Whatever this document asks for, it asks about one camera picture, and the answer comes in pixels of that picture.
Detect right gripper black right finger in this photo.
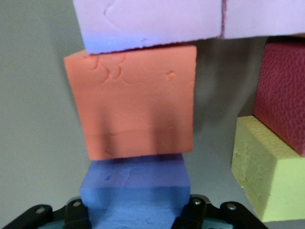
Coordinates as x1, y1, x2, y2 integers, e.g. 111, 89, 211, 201
173, 194, 270, 229

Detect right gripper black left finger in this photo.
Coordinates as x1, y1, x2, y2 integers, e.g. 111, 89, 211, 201
0, 195, 94, 229

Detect purple foam cube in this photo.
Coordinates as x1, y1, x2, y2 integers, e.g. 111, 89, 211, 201
80, 154, 193, 229

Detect yellow foam cube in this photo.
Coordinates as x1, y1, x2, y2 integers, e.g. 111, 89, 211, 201
231, 116, 305, 223

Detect orange foam cube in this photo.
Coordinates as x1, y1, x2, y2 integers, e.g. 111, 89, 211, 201
63, 44, 198, 161

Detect red foam cube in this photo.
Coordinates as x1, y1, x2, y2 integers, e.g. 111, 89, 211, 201
253, 42, 305, 158

